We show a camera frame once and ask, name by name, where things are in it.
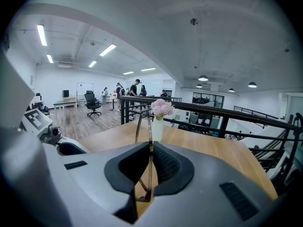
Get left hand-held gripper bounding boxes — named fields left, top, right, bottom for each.
left=20, top=109, right=90, bottom=156

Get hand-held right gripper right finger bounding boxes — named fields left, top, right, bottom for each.
left=142, top=140, right=286, bottom=227

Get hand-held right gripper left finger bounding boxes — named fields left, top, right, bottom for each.
left=44, top=141, right=152, bottom=227

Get brown-framed eyeglasses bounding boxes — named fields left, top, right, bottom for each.
left=134, top=111, right=157, bottom=203

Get wooden table with white legs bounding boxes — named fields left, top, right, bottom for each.
left=53, top=97, right=78, bottom=111

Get black office chair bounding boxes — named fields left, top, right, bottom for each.
left=84, top=90, right=102, bottom=117

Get white board on stand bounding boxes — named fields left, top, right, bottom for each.
left=76, top=82, right=94, bottom=103

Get black metal railing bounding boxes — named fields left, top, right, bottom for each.
left=119, top=95, right=303, bottom=141

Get white ceramic vase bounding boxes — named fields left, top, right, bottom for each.
left=152, top=117, right=164, bottom=143

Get dark glass partition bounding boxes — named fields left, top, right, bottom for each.
left=192, top=92, right=225, bottom=109

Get pink flower bouquet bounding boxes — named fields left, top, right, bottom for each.
left=150, top=98, right=176, bottom=121

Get group of ceiling tube lights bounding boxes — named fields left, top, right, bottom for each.
left=36, top=24, right=157, bottom=76

